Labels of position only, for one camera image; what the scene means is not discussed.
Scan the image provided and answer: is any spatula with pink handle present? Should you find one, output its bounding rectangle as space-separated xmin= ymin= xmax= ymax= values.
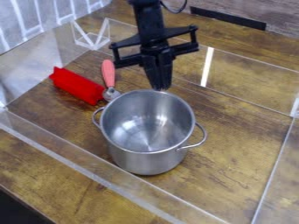
xmin=101 ymin=59 xmax=120 ymax=102

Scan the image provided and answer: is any black strip on table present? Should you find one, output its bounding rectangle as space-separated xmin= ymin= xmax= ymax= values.
xmin=189 ymin=6 xmax=267 ymax=31

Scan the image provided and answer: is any red rectangular block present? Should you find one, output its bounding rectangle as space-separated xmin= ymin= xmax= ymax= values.
xmin=49 ymin=67 xmax=105 ymax=106

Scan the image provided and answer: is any clear acrylic enclosure wall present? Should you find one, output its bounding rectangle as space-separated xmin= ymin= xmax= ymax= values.
xmin=0 ymin=24 xmax=299 ymax=224

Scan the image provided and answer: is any black cable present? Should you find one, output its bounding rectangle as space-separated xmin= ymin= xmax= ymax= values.
xmin=159 ymin=0 xmax=189 ymax=15

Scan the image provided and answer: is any silver steel pot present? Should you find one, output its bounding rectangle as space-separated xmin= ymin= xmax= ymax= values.
xmin=92 ymin=89 xmax=204 ymax=175

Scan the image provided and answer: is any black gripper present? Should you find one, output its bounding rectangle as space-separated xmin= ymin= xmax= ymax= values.
xmin=109 ymin=0 xmax=199 ymax=90

